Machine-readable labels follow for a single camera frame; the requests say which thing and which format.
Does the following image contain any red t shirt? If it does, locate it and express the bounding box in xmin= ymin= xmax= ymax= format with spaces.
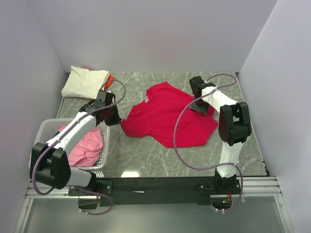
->
xmin=121 ymin=82 xmax=218 ymax=148

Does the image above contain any folded cream t shirt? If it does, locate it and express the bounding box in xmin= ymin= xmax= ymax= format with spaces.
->
xmin=61 ymin=66 xmax=110 ymax=99

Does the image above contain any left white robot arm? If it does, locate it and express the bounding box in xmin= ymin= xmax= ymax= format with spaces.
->
xmin=30 ymin=90 xmax=121 ymax=195

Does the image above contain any black base beam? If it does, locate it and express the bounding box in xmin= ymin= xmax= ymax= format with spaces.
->
xmin=69 ymin=176 xmax=241 ymax=207

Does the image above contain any aluminium rail frame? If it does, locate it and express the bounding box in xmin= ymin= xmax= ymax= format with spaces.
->
xmin=14 ymin=176 xmax=292 ymax=233

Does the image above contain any pink t shirt in basket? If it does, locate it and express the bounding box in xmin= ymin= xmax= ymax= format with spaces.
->
xmin=68 ymin=127 xmax=104 ymax=167

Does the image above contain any white plastic basket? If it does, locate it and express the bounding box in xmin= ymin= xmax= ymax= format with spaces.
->
xmin=35 ymin=116 xmax=110 ymax=170

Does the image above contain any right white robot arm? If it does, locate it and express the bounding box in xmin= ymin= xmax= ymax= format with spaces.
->
xmin=189 ymin=76 xmax=252 ymax=194

